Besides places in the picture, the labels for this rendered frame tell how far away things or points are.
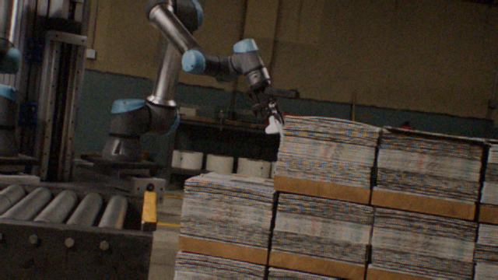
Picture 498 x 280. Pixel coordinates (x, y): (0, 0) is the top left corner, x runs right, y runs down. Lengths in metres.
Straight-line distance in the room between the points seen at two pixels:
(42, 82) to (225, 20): 6.40
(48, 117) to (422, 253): 1.33
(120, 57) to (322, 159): 6.79
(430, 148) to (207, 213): 0.69
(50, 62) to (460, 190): 1.42
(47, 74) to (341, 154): 1.07
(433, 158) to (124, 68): 6.91
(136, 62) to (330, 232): 6.80
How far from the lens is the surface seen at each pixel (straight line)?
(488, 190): 2.04
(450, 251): 2.07
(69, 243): 1.34
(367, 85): 9.09
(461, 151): 2.03
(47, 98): 2.47
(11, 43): 2.10
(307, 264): 2.07
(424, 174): 2.03
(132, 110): 2.53
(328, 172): 2.03
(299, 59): 8.87
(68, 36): 2.49
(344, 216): 2.04
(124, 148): 2.53
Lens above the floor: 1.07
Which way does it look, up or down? 3 degrees down
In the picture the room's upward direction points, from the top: 7 degrees clockwise
